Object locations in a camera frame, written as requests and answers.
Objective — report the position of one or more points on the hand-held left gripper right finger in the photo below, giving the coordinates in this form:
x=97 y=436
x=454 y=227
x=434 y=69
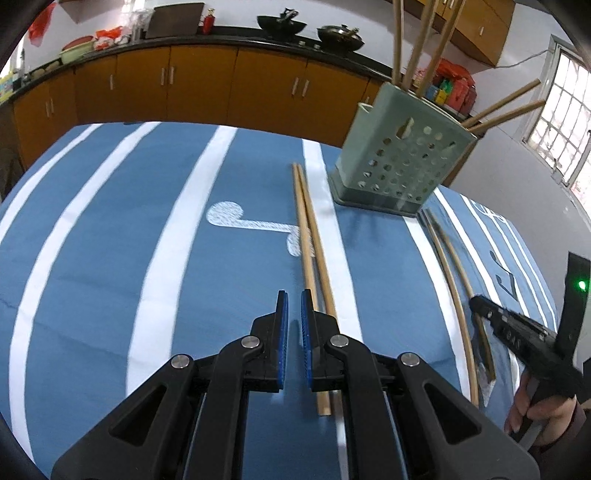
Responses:
x=307 y=344

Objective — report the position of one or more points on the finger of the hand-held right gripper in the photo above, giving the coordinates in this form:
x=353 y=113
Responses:
x=512 y=330

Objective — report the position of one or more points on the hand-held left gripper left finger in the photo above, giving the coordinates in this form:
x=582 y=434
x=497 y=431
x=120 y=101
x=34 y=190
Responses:
x=281 y=344

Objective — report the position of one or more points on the wooden chopstick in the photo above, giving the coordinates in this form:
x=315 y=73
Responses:
x=421 y=41
x=503 y=101
x=457 y=295
x=302 y=240
x=316 y=240
x=443 y=251
x=398 y=41
x=443 y=46
x=487 y=355
x=508 y=116

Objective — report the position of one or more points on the green perforated chopstick holder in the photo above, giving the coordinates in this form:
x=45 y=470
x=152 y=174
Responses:
x=397 y=180

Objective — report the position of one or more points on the person's right forearm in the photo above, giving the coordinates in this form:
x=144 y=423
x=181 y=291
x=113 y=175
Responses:
x=582 y=429

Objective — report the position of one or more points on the person's right hand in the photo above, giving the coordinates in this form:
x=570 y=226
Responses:
x=556 y=415

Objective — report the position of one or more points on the blue white striped tablecloth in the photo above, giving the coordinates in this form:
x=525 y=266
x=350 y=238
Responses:
x=161 y=277

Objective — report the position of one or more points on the large barred window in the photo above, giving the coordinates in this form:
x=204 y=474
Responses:
x=563 y=124

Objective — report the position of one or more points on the yellow condiment box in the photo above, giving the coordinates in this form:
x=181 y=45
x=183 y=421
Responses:
x=442 y=94

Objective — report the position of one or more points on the wooden lower kitchen cabinets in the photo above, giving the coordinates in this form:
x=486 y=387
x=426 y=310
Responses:
x=203 y=87

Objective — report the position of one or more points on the wooden kitchen cabinets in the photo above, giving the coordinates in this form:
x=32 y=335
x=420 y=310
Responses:
x=485 y=27
x=203 y=87

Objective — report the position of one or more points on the wooden upper kitchen cabinets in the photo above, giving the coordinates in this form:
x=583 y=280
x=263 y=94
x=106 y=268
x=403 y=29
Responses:
x=485 y=27

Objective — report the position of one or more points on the black gas stove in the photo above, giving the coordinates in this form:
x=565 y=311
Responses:
x=311 y=44

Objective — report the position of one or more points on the black lidded pan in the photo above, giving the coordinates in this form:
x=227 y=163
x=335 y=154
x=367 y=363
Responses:
x=340 y=38

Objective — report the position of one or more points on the black kitchen countertop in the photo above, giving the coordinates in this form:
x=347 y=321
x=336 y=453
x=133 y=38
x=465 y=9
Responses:
x=231 y=36

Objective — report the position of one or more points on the black wok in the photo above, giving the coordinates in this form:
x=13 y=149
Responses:
x=281 y=23

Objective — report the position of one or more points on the small red bottle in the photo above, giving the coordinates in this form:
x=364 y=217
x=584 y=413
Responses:
x=208 y=22

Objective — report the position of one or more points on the dark wooden cutting board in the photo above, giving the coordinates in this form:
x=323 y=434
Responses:
x=174 y=21

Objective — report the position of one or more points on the red white plastic bag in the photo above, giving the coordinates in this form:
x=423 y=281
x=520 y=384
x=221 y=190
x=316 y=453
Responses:
x=110 y=38

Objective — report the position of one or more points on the green basin with red lid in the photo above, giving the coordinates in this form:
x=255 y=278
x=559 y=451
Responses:
x=77 y=51

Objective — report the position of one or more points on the yellow detergent bottle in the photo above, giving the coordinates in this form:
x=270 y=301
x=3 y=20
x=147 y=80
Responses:
x=4 y=87

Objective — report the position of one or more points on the hanging red plastic bag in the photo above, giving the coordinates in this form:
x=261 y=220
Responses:
x=39 y=23

